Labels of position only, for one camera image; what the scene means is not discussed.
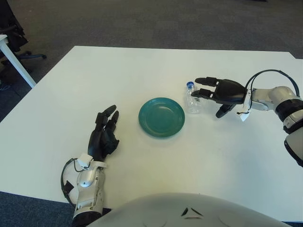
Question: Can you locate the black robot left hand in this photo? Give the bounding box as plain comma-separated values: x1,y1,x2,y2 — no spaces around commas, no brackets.
88,105,120,163

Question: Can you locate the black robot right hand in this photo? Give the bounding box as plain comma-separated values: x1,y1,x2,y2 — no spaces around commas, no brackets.
191,77,248,118

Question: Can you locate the clear bottle with blue cap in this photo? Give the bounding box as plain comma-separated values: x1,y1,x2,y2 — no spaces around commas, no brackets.
184,81,205,114

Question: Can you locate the green round plate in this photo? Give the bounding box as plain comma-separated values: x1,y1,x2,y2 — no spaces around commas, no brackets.
138,97,186,139

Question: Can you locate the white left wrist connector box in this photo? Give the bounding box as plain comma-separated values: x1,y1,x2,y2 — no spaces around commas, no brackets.
78,153,94,170

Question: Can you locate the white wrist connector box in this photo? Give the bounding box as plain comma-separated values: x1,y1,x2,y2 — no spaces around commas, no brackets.
78,153,94,170
237,110,250,122

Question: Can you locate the white right wrist connector box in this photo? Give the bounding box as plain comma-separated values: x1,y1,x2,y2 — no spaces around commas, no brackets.
237,110,250,122

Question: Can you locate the grey robot torso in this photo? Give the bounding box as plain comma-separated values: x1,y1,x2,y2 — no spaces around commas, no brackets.
89,192,285,227

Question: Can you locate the white side table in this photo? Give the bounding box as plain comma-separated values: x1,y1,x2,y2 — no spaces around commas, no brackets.
0,35,37,88

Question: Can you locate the black office chair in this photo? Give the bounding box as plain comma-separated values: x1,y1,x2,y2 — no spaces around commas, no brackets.
0,0,47,76

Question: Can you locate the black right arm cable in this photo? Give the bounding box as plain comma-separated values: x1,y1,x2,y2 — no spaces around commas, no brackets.
246,69,301,97

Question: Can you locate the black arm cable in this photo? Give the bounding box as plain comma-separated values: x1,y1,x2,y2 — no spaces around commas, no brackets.
60,157,80,206
246,69,301,97

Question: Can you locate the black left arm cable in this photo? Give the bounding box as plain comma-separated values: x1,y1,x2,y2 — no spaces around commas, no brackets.
60,157,80,206

